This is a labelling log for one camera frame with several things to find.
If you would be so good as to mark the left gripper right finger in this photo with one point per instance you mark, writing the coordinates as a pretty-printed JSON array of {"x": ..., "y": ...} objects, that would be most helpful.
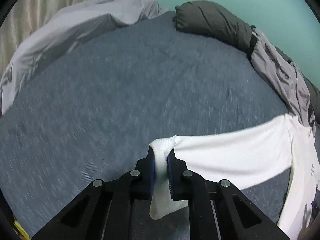
[{"x": 218, "y": 210}]

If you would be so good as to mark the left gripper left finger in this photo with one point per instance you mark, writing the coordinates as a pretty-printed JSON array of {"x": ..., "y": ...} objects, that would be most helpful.
[{"x": 103, "y": 210}]

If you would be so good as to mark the white long-sleeve shirt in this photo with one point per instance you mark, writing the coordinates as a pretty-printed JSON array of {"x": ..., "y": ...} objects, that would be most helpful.
[{"x": 247, "y": 158}]

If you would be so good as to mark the blue speckled bed sheet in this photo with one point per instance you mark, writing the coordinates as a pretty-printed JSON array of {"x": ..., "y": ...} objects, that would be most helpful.
[{"x": 93, "y": 112}]

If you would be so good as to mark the grey jacket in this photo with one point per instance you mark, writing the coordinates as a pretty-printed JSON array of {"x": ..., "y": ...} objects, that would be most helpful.
[{"x": 284, "y": 77}]

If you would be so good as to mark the light grey pillow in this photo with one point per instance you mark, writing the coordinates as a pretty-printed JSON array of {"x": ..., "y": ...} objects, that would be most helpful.
[{"x": 68, "y": 28}]

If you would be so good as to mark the dark grey rolled duvet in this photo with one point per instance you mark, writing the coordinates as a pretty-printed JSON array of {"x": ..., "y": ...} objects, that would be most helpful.
[{"x": 213, "y": 20}]

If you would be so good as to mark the beige curtain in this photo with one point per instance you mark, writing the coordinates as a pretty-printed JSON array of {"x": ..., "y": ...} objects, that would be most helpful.
[{"x": 25, "y": 18}]

